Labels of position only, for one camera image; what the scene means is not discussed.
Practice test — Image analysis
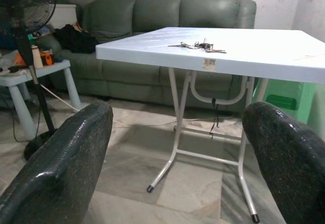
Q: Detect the black clothing pile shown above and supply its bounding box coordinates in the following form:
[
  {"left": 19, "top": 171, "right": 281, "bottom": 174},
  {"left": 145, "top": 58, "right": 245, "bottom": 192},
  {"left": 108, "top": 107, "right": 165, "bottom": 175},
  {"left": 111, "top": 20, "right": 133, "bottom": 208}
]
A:
[{"left": 52, "top": 24, "right": 99, "bottom": 55}]

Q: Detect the cream thread spool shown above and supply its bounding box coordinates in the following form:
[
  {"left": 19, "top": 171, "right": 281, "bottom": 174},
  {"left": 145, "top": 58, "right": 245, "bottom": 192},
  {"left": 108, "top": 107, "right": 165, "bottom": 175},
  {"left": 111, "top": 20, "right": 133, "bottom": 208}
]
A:
[{"left": 30, "top": 45, "right": 44, "bottom": 69}]

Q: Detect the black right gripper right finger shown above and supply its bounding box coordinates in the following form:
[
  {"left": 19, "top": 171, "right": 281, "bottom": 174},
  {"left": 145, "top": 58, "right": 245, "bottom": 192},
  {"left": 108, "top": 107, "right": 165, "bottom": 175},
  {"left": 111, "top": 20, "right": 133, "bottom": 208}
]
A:
[{"left": 242, "top": 101, "right": 325, "bottom": 224}]

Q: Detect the white power cable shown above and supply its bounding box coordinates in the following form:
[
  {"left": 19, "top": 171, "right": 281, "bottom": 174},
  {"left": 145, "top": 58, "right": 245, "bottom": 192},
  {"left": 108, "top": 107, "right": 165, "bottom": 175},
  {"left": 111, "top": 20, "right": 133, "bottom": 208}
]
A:
[{"left": 38, "top": 83, "right": 233, "bottom": 127}]

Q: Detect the black strap on table leg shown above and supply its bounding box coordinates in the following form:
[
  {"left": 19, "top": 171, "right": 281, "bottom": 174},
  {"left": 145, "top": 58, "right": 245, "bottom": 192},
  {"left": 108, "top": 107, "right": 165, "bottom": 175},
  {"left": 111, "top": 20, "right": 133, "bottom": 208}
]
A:
[{"left": 208, "top": 98, "right": 220, "bottom": 140}]

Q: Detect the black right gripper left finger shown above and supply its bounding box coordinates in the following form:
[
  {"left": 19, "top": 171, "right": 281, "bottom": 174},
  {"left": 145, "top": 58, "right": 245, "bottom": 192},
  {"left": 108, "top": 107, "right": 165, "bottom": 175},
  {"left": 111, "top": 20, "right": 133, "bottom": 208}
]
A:
[{"left": 0, "top": 101, "right": 114, "bottom": 224}]

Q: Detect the small pale blue side table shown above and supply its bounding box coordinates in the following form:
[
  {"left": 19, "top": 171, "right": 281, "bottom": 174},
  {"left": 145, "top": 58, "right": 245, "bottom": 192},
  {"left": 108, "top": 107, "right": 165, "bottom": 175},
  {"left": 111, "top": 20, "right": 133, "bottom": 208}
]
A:
[{"left": 0, "top": 59, "right": 82, "bottom": 141}]

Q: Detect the green plastic bin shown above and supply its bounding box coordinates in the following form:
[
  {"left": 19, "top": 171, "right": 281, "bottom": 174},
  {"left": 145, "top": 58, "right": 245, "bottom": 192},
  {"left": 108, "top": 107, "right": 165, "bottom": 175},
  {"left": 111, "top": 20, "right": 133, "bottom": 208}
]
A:
[{"left": 253, "top": 78, "right": 317, "bottom": 133}]

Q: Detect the sticker on table edge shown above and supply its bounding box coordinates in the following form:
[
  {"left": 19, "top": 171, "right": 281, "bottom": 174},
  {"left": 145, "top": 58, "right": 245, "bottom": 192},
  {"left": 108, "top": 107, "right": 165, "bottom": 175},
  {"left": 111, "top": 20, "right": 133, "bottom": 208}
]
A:
[{"left": 204, "top": 58, "right": 216, "bottom": 71}]

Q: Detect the orange tape measure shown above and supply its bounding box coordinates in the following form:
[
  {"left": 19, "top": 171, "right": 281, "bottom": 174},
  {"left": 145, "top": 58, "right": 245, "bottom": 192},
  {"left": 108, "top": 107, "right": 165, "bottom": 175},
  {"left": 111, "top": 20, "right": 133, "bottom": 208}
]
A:
[{"left": 39, "top": 51, "right": 53, "bottom": 66}]

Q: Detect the green leather sofa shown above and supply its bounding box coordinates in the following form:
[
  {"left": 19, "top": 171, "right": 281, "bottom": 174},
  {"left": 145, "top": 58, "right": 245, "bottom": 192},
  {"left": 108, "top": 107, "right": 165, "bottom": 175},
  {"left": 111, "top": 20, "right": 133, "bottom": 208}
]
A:
[{"left": 35, "top": 0, "right": 257, "bottom": 113}]

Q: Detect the bunch of keys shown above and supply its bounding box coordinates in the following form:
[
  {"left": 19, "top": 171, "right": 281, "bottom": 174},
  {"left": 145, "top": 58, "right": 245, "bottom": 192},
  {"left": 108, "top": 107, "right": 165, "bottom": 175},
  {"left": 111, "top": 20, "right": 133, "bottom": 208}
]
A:
[{"left": 168, "top": 38, "right": 228, "bottom": 54}]

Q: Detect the white folding table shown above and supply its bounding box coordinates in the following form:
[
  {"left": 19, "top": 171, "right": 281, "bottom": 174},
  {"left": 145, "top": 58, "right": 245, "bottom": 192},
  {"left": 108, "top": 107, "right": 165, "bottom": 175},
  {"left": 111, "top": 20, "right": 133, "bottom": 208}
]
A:
[{"left": 95, "top": 26, "right": 325, "bottom": 222}]

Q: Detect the black standing fan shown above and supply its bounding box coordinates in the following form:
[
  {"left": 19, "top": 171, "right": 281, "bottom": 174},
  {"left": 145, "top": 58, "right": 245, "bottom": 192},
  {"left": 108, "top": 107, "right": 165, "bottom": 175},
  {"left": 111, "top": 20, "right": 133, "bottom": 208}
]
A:
[{"left": 0, "top": 0, "right": 58, "bottom": 161}]

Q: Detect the white cabinet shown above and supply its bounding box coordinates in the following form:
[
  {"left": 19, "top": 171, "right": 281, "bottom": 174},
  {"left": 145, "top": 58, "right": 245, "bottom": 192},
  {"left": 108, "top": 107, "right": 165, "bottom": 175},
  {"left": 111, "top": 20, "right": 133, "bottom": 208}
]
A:
[{"left": 47, "top": 4, "right": 77, "bottom": 30}]

